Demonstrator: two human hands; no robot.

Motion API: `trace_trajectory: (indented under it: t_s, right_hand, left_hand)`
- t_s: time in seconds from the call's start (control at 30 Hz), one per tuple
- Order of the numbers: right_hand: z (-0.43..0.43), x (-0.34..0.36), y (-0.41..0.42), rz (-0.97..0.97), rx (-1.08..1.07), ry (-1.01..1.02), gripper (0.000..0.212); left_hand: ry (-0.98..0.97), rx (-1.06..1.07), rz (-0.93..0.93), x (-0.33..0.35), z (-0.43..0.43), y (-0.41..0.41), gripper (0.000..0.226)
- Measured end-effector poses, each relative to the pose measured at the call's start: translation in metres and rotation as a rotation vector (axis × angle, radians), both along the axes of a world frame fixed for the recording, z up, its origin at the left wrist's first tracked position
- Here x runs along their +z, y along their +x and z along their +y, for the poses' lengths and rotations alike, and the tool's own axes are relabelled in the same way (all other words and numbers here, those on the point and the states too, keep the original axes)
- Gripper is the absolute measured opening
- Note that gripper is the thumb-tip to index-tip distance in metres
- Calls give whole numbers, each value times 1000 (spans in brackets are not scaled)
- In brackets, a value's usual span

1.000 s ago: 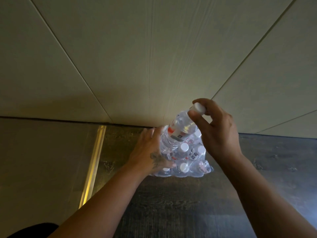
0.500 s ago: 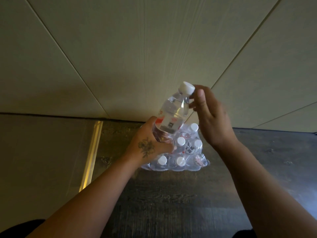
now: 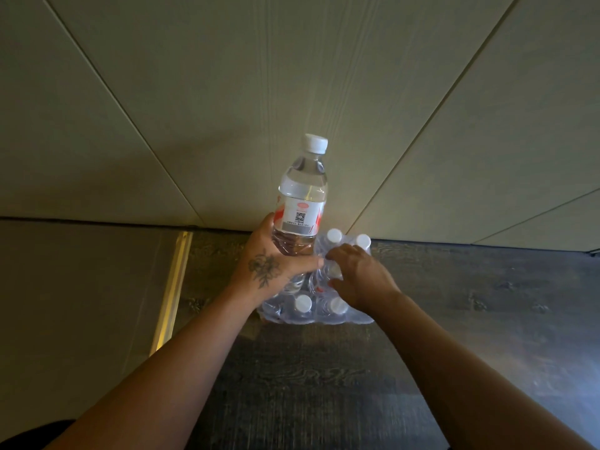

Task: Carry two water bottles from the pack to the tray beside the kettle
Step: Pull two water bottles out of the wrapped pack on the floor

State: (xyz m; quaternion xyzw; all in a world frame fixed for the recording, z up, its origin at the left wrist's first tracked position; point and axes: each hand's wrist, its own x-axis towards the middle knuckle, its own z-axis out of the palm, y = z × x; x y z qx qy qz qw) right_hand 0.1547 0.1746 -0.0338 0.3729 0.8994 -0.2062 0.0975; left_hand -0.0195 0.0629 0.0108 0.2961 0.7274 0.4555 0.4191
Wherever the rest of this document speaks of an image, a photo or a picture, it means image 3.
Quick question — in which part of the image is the person's left hand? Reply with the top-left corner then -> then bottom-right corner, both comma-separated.
227,212 -> 325,306

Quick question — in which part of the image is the person's left forearm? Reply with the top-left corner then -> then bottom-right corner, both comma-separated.
44,283 -> 278,450

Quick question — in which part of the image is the gold metal floor strip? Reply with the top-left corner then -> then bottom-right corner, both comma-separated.
148,231 -> 194,358

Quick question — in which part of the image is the clear plastic shrink wrap pack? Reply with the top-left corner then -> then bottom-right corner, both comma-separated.
255,229 -> 377,327

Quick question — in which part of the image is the person's right hand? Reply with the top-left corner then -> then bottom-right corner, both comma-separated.
325,243 -> 405,318

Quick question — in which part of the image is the clear water bottle red label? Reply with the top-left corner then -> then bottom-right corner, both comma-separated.
271,134 -> 329,296

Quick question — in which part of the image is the person's right forearm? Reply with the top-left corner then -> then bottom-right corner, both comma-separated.
370,291 -> 597,450

